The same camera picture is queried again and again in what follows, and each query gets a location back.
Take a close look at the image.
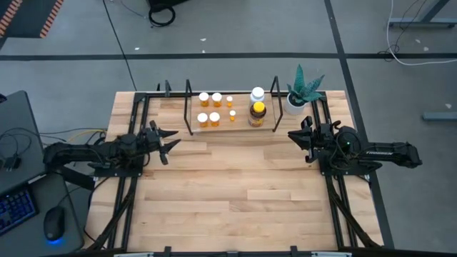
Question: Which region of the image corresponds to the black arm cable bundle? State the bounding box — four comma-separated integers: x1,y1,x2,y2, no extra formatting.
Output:
326,174,380,249
87,176,139,251

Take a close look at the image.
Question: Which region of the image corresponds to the grey metal desk foot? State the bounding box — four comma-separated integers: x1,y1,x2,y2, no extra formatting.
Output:
388,0,457,30

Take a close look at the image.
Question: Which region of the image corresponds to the backlit black keyboard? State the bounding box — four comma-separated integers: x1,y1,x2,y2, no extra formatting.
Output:
0,188,39,236

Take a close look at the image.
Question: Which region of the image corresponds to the right arm's black gripper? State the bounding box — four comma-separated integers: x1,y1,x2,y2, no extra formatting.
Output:
287,116,328,164

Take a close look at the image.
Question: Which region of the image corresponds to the coiled black cable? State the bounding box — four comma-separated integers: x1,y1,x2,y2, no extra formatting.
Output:
148,5,176,28

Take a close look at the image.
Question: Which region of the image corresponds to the teal plant in white pot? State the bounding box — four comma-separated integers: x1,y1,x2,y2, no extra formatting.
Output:
285,64,326,116

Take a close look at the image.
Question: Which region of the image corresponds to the fish oil bottle yellow lid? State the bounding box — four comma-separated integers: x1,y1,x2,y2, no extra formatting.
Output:
248,101,268,129

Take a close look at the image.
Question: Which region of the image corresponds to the black mat with orange stripes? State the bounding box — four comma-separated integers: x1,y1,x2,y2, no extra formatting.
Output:
0,0,65,41

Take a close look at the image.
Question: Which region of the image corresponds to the white floor cable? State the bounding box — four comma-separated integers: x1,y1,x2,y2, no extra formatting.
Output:
386,0,457,67

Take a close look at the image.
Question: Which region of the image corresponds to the yellow cable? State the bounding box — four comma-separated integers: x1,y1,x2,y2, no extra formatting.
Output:
71,128,108,141

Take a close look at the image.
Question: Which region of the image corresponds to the black computer mouse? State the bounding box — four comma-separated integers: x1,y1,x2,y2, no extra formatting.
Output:
43,206,66,242

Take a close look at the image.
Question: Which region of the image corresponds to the black equipment base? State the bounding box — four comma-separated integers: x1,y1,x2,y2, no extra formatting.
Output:
146,0,190,11

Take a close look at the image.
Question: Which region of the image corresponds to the grey side desk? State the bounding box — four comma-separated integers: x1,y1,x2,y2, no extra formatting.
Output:
0,170,85,257

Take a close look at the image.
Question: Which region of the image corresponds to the thin black floor cable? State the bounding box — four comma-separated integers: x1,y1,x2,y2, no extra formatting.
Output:
102,0,138,91

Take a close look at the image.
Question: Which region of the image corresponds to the white medicine bottle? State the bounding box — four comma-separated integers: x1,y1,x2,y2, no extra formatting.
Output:
249,86,266,106

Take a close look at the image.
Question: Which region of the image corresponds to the black aluminium table frame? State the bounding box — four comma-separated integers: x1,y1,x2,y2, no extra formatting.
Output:
85,81,385,253

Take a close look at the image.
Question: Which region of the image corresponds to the grey metal floor bar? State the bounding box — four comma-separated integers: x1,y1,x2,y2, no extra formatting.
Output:
422,112,457,121

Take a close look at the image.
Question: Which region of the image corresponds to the left arm's black gripper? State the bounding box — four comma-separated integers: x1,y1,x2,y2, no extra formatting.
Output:
141,120,182,166

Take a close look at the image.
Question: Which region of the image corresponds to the small black plug adapter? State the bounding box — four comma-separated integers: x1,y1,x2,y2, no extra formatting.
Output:
1,155,22,171

